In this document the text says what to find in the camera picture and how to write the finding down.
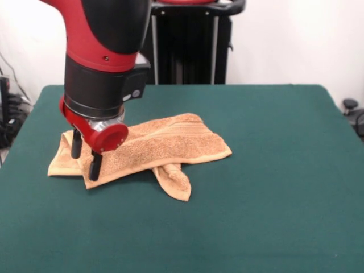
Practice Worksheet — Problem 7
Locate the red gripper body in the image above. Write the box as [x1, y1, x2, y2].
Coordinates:
[59, 95, 129, 155]

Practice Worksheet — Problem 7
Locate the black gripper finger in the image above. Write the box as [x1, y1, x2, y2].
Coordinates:
[88, 149, 103, 182]
[70, 128, 83, 159]

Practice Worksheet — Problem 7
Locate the orange terry towel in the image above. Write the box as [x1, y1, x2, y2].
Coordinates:
[47, 113, 233, 203]

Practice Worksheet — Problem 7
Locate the black electrical box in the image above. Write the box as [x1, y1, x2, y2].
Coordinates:
[0, 76, 11, 126]

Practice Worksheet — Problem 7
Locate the dark green table cloth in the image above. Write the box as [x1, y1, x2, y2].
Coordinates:
[0, 84, 364, 273]

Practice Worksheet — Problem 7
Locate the black office chair base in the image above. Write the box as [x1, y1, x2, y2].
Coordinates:
[342, 98, 364, 134]

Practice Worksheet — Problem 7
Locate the black cable bundle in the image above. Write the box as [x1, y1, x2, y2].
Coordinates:
[0, 51, 34, 149]

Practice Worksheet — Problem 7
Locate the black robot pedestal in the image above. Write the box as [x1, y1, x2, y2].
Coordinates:
[143, 0, 246, 85]

